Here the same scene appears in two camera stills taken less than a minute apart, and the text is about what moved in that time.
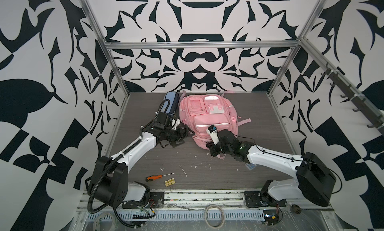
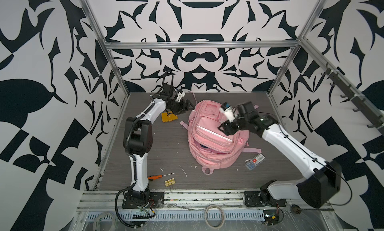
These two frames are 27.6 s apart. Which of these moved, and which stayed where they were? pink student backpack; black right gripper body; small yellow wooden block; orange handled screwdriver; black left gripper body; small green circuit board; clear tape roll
Moved: black left gripper body; pink student backpack; black right gripper body
Stayed: small yellow wooden block; orange handled screwdriver; clear tape roll; small green circuit board
